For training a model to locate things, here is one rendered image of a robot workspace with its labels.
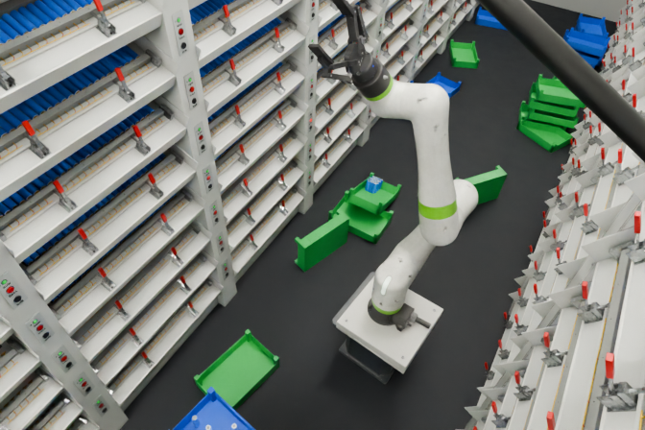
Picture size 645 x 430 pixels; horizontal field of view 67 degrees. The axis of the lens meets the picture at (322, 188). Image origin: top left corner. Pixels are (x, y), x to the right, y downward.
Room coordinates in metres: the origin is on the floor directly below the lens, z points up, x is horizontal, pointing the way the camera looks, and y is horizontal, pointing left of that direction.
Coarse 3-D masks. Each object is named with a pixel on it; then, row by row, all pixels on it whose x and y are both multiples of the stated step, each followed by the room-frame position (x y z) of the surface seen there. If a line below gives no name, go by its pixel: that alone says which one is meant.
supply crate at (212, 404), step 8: (208, 392) 0.64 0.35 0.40; (208, 400) 0.64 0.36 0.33; (216, 400) 0.64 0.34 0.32; (224, 400) 0.62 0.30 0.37; (200, 408) 0.61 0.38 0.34; (208, 408) 0.61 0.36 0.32; (216, 408) 0.61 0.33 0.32; (224, 408) 0.62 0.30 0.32; (232, 408) 0.60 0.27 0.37; (192, 416) 0.58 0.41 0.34; (200, 416) 0.59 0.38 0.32; (208, 416) 0.59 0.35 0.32; (216, 416) 0.59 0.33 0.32; (224, 416) 0.59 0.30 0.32; (232, 416) 0.59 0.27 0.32; (240, 416) 0.58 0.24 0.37; (184, 424) 0.55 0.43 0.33; (192, 424) 0.56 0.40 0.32; (200, 424) 0.56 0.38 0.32; (208, 424) 0.56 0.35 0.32; (216, 424) 0.56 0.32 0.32; (224, 424) 0.56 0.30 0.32; (240, 424) 0.57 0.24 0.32; (248, 424) 0.55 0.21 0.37
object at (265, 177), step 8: (296, 136) 1.81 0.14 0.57; (304, 136) 1.81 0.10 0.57; (296, 144) 1.79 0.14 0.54; (288, 152) 1.73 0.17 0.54; (296, 152) 1.75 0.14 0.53; (288, 160) 1.68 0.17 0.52; (272, 168) 1.61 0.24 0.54; (280, 168) 1.63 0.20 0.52; (264, 176) 1.56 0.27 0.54; (272, 176) 1.57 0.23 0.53; (232, 184) 1.47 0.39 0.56; (256, 184) 1.51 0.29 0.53; (264, 184) 1.52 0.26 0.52; (232, 192) 1.43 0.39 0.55; (256, 192) 1.47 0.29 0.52; (240, 200) 1.41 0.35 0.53; (248, 200) 1.42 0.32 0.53; (224, 208) 1.35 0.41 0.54; (232, 208) 1.36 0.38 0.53; (240, 208) 1.37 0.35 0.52; (232, 216) 1.32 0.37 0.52
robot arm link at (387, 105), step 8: (392, 80) 1.12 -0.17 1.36; (392, 88) 1.11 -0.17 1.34; (400, 88) 1.11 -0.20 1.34; (384, 96) 1.09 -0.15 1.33; (392, 96) 1.10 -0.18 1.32; (400, 96) 1.09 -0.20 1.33; (376, 104) 1.09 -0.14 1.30; (384, 104) 1.09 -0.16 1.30; (392, 104) 1.09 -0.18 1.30; (376, 112) 1.11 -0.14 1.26; (384, 112) 1.10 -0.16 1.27; (392, 112) 1.08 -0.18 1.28
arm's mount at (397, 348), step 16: (368, 288) 1.13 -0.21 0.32; (352, 304) 1.05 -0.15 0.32; (416, 304) 1.06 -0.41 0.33; (432, 304) 1.07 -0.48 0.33; (352, 320) 0.98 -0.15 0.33; (368, 320) 0.98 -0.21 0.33; (432, 320) 0.99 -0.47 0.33; (352, 336) 0.92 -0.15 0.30; (368, 336) 0.91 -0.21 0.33; (384, 336) 0.91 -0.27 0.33; (400, 336) 0.92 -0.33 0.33; (416, 336) 0.92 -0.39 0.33; (384, 352) 0.84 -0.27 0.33; (400, 352) 0.85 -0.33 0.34; (416, 352) 0.86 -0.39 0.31; (400, 368) 0.80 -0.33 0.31
